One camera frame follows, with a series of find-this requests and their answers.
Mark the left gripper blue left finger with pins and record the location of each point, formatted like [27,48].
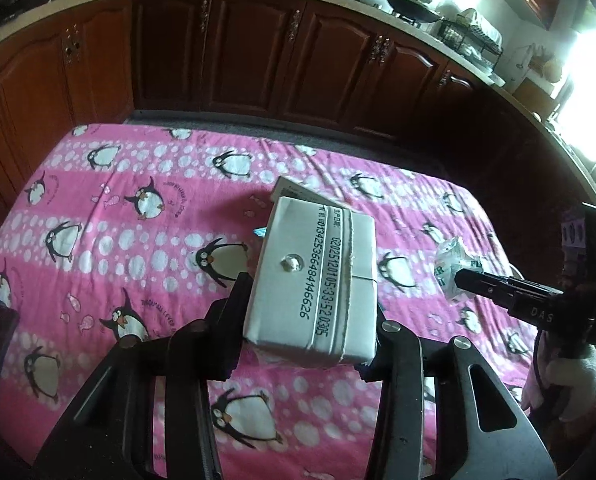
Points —
[224,334]

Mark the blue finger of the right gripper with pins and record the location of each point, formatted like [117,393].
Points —
[520,298]

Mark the white plastic wrapper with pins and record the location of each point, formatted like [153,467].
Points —
[452,255]

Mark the white milk carton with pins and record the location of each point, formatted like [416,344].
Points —
[314,296]

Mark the black wok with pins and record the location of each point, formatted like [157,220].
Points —
[414,11]

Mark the black dish rack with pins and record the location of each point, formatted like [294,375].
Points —
[474,37]

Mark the long grey white box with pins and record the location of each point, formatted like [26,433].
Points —
[285,187]

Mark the white gloved right hand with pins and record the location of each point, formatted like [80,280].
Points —
[575,376]

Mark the dark wooden base cabinets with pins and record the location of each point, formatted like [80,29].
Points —
[332,64]

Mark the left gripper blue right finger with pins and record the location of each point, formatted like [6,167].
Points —
[378,368]

